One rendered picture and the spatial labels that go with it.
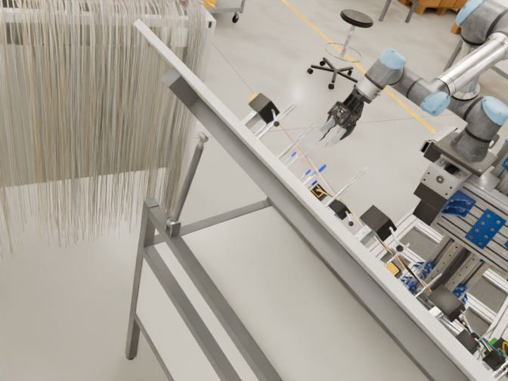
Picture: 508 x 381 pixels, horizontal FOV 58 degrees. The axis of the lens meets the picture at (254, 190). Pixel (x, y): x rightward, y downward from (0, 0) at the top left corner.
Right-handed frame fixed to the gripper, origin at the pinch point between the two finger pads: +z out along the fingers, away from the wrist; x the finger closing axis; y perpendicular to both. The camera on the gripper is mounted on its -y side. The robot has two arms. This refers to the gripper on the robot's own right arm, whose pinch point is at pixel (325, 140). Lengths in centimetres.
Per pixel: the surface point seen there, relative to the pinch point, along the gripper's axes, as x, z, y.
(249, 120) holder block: 0, -7, 57
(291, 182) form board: 23, -12, 78
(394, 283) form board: 46, -15, 82
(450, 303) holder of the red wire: 59, -2, 34
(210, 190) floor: -71, 109, -107
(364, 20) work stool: -139, -29, -304
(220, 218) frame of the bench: -12, 52, -1
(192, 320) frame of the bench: 16, 61, 36
